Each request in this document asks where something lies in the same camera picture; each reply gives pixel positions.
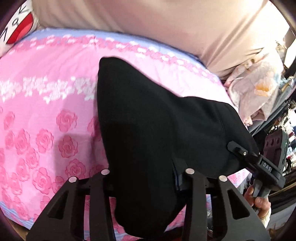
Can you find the floral fleece blanket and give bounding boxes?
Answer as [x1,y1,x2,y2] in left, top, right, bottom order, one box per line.
[224,48,283,126]

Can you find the pink rose bed sheet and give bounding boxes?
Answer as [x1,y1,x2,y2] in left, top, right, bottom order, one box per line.
[1,29,237,240]

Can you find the black pants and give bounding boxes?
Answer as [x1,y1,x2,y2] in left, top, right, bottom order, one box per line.
[97,57,259,240]

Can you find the right hand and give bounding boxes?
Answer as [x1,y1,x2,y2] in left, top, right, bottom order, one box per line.
[244,185,271,220]

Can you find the white cat face pillow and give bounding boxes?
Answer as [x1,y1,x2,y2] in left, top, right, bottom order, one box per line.
[0,0,40,56]

